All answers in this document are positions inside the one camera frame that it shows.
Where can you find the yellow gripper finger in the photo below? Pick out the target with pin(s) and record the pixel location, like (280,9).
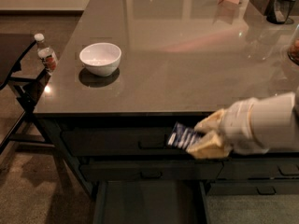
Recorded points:
(211,123)
(211,146)

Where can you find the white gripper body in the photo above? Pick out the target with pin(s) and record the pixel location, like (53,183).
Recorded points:
(237,125)

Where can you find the blue rxbar blueberry wrapper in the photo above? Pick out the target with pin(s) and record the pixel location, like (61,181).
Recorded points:
(182,136)

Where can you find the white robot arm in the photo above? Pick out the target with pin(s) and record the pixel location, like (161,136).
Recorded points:
(252,126)

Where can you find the dark middle right drawer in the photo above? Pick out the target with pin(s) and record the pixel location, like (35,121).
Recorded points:
(259,169)

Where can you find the dark drawer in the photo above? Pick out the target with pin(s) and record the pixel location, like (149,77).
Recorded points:
(259,169)
(262,187)
(268,154)
(126,141)
(146,170)

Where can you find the dark middle left drawer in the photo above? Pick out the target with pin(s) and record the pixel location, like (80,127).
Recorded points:
(146,170)

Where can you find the dark top right drawer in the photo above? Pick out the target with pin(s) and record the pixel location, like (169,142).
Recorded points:
(268,154)

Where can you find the dark bottom right drawer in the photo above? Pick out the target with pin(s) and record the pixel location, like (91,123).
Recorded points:
(262,187)

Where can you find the open bottom left drawer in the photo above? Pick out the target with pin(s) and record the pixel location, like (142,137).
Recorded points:
(151,202)

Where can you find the dark top left drawer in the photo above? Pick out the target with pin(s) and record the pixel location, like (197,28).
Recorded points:
(126,141)

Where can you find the glass jar with snacks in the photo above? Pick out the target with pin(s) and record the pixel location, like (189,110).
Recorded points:
(293,49)

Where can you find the white ceramic bowl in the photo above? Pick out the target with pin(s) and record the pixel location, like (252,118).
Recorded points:
(101,59)

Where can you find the clear plastic water bottle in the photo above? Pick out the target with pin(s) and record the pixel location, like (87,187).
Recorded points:
(46,53)

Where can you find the dark chair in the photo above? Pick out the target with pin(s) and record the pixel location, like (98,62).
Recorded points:
(13,47)

